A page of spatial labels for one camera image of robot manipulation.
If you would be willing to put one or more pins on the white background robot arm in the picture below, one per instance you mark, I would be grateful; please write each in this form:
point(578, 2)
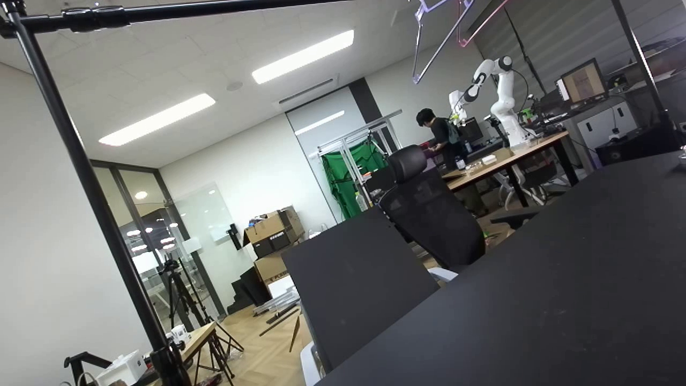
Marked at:
point(507, 94)

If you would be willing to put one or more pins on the lavender clothes hanger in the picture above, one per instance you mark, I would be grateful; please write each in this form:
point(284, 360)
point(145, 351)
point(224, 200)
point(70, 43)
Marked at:
point(442, 46)

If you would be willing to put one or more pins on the green cloth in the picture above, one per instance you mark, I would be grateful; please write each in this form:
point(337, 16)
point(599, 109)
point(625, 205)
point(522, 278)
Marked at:
point(344, 182)

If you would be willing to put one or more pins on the silver metal garment rack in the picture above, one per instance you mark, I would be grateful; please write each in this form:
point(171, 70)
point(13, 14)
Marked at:
point(356, 134)

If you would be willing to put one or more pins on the large cardboard box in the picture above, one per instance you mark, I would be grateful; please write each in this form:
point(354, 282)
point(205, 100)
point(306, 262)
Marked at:
point(267, 229)

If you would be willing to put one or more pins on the black flat board panel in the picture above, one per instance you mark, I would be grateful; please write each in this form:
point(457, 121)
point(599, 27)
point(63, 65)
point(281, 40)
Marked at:
point(356, 285)

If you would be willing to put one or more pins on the black mesh office chair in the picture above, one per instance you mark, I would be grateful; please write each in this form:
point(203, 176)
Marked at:
point(435, 215)

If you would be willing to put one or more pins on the small cardboard box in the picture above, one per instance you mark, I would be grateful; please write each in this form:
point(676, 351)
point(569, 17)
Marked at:
point(271, 268)

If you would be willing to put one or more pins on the person in dark clothes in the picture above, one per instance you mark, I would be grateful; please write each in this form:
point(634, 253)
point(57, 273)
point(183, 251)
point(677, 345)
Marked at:
point(444, 136)

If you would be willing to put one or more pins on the long ceiling light panel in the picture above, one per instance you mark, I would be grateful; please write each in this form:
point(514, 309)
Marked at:
point(156, 119)
point(303, 56)

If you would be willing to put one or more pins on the dark desktop monitor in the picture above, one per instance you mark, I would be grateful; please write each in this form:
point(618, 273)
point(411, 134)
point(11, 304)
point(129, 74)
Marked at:
point(473, 131)

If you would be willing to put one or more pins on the wooden desk with black legs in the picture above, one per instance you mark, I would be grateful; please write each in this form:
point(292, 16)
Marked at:
point(514, 154)

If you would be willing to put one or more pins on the wooden folding stool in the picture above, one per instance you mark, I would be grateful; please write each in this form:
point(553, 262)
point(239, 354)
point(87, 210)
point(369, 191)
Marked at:
point(200, 340)

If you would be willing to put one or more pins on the black rack upright pole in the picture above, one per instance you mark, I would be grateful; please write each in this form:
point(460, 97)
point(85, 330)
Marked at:
point(93, 186)

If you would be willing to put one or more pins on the computer monitor with bright screen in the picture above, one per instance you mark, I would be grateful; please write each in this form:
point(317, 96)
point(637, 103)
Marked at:
point(583, 82)

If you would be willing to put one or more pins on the white drawer cabinet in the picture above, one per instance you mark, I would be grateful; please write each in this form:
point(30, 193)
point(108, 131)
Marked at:
point(606, 127)

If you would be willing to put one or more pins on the white small device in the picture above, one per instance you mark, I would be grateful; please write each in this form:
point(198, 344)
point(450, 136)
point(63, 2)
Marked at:
point(121, 367)

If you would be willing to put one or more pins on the thin black slanted pole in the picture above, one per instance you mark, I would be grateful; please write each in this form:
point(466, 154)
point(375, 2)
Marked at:
point(638, 61)

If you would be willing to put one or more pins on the black camera tripod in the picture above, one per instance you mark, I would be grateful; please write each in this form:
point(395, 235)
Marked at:
point(174, 285)

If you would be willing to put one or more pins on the black horizontal clothes rail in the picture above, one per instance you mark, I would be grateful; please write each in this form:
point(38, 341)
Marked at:
point(177, 12)

